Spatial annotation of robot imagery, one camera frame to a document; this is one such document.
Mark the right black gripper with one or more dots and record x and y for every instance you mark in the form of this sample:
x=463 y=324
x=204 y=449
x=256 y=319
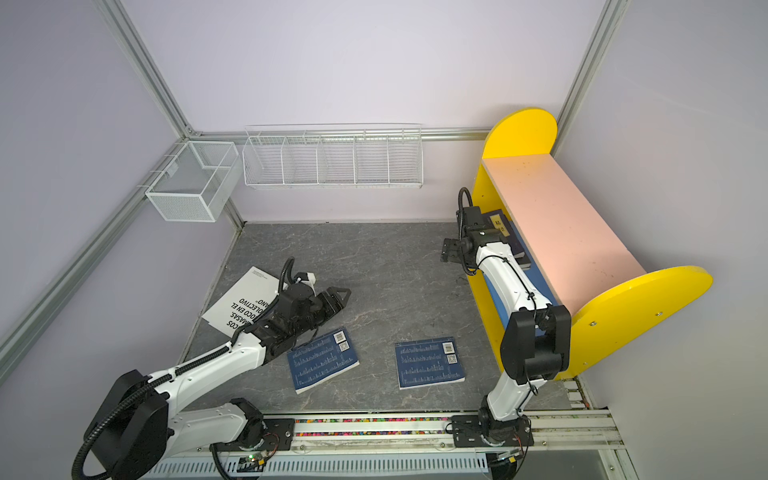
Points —
x=451 y=251

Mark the blue book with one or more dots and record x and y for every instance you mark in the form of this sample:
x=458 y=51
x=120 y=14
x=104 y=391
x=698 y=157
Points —
x=500 y=221
x=424 y=363
x=321 y=360

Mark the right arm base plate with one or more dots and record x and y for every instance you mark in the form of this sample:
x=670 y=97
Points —
x=471 y=431

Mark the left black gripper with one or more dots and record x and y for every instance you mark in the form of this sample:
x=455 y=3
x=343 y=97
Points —
x=335 y=304

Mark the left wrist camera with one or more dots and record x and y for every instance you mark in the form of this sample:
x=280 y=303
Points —
x=307 y=278

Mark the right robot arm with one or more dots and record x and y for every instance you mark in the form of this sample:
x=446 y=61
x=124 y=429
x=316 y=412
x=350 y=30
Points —
x=535 y=345

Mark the white wire wall rack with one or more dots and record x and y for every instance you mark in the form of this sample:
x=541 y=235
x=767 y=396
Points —
x=334 y=155

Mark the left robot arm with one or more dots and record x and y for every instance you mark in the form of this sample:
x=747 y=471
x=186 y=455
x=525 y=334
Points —
x=144 y=418

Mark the white mesh basket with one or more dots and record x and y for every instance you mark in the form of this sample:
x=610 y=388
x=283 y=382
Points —
x=197 y=182

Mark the aluminium front rail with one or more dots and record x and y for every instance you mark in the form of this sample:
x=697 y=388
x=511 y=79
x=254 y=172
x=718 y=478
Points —
x=399 y=445

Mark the yellow pink blue shelf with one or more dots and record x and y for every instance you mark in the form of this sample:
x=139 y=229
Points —
x=611 y=298

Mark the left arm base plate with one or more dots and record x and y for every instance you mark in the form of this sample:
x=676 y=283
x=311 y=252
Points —
x=272 y=434

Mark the white paper file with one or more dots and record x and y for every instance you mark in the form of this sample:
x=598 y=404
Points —
x=243 y=302

